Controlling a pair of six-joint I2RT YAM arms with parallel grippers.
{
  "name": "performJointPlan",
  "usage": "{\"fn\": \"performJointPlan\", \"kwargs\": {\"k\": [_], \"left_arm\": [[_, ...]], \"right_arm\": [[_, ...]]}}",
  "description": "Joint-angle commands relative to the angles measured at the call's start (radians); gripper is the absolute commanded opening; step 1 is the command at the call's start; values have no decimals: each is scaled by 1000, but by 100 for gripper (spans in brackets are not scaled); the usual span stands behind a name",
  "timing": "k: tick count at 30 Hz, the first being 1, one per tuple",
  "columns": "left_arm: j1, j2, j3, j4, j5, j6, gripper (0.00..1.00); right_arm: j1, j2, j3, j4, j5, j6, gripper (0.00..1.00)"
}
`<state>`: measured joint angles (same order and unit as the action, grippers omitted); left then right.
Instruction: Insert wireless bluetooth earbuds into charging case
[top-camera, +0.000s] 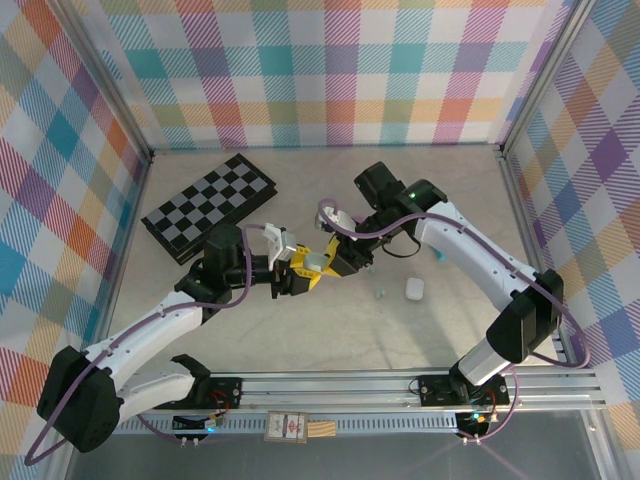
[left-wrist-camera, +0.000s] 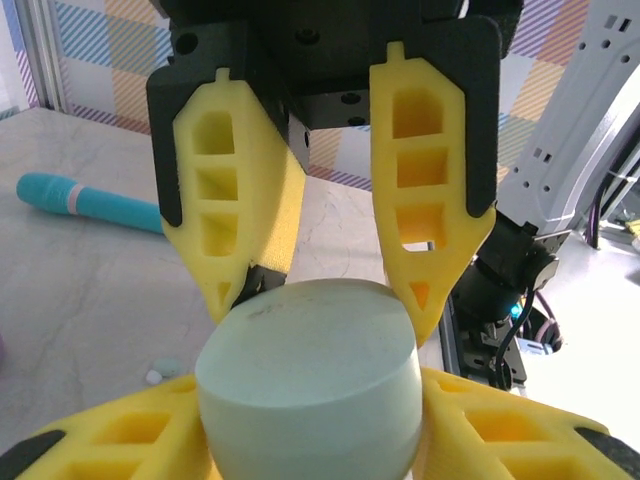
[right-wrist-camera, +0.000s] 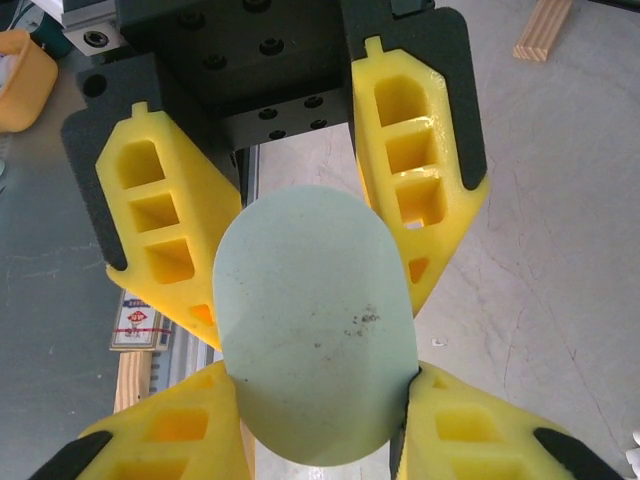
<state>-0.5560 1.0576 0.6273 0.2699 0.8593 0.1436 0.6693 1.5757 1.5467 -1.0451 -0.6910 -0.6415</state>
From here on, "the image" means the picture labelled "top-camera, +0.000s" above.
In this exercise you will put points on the small label card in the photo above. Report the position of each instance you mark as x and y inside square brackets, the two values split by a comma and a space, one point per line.
[285, 426]

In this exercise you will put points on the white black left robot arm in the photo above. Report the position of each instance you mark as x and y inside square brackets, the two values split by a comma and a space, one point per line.
[150, 325]

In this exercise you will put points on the long aluminium mounting rail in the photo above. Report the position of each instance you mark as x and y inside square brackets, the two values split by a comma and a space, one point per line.
[325, 390]

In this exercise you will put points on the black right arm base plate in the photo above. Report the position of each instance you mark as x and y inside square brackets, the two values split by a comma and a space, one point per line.
[435, 390]

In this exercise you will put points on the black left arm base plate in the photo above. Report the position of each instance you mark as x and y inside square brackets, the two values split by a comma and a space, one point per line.
[225, 392]

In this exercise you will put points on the white earbud charging case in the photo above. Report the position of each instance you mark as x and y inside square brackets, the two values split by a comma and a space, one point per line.
[413, 289]

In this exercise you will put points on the aluminium side rail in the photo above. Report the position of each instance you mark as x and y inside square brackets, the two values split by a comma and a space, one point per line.
[534, 250]
[136, 200]

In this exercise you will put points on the black grey folding chessboard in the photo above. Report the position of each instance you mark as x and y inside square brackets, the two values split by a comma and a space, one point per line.
[215, 200]

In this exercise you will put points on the aluminium frame post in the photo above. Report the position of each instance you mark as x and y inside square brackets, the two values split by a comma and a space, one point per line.
[112, 75]
[545, 75]

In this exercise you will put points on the small wooden block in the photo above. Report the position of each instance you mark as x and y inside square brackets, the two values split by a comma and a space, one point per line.
[321, 429]

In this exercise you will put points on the teal marker pen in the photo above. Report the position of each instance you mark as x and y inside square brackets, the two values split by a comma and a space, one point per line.
[441, 255]

